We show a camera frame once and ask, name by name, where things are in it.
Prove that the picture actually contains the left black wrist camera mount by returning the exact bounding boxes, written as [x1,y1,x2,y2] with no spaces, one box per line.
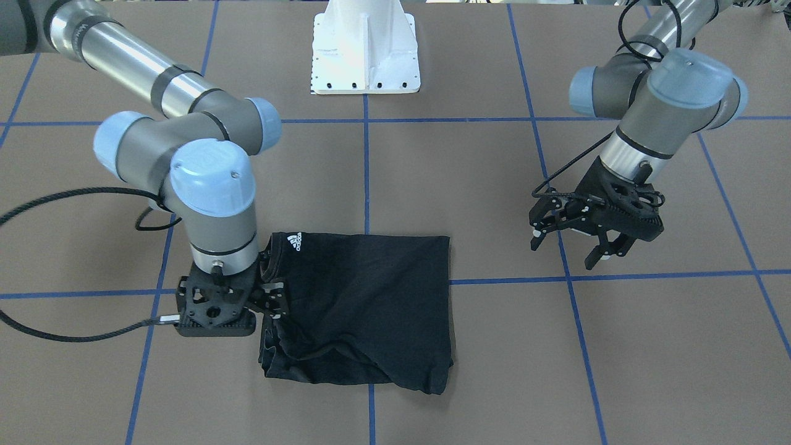
[575,170,664,242]

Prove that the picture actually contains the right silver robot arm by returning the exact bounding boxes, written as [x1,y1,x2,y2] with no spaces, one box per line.
[2,1,282,329]

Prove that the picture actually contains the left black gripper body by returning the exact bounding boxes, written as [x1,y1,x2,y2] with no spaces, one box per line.
[572,158,656,232]

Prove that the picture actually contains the black printed t-shirt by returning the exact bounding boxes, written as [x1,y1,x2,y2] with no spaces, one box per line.
[259,232,453,395]

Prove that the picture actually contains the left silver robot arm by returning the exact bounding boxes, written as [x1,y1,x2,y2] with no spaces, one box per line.
[529,1,748,269]

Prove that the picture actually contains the white pedestal base plate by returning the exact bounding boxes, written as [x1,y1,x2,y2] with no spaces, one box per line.
[310,1,421,94]

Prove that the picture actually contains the black braided cable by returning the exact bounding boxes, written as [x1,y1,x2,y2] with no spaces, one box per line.
[0,187,186,343]
[533,0,699,198]

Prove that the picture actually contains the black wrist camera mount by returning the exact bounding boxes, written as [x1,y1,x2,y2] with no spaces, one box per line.
[575,170,664,242]
[166,268,256,337]

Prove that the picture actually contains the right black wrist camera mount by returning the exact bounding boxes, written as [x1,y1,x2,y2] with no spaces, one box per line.
[166,268,256,337]

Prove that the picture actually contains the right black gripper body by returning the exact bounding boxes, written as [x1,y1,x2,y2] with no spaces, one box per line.
[188,264,260,316]

